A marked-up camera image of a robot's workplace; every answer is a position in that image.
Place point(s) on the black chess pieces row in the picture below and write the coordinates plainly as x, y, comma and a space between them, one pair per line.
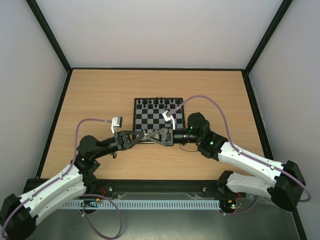
161, 103

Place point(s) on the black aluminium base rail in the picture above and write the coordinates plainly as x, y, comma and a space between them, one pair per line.
114, 187

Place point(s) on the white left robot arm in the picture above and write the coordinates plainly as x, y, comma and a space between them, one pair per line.
19, 215

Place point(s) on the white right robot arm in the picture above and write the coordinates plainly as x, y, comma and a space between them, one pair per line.
282, 183

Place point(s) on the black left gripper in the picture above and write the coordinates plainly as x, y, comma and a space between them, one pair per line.
122, 139

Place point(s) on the light blue slotted cable duct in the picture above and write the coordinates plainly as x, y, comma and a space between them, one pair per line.
78, 204

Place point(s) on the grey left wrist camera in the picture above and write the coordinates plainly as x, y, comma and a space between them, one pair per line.
116, 122

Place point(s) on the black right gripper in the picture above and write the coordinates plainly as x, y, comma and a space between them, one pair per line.
170, 136

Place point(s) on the black and silver chessboard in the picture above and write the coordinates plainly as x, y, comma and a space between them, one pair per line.
150, 120

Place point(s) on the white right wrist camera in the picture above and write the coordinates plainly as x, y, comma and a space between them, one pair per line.
168, 117

